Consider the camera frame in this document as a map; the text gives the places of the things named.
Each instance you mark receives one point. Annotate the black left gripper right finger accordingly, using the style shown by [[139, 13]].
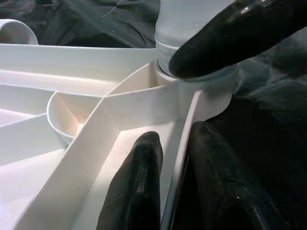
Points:
[[220, 191]]

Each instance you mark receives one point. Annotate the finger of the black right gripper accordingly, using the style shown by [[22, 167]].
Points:
[[227, 43]]

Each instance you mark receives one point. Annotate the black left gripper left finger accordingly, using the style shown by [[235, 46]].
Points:
[[139, 187]]

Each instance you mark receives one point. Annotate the white plastic table top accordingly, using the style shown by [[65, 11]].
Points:
[[134, 105]]

